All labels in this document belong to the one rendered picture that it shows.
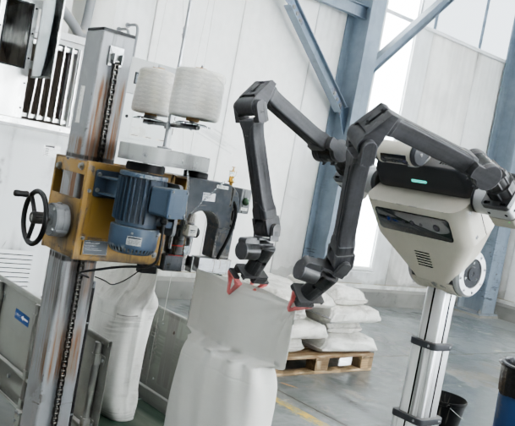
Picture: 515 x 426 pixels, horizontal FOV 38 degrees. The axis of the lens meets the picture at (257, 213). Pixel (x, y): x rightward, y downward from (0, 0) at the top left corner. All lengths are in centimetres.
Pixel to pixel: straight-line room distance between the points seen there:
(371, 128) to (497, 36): 927
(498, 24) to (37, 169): 748
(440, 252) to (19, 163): 343
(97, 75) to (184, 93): 29
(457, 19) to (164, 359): 781
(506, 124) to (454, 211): 886
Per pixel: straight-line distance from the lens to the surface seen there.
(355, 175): 194
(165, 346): 329
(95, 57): 245
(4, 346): 346
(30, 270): 538
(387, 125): 188
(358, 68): 855
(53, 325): 249
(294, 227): 843
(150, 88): 256
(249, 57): 781
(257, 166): 225
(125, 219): 226
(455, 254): 237
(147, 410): 311
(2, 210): 522
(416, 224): 239
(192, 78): 234
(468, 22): 1054
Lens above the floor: 139
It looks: 3 degrees down
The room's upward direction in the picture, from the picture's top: 10 degrees clockwise
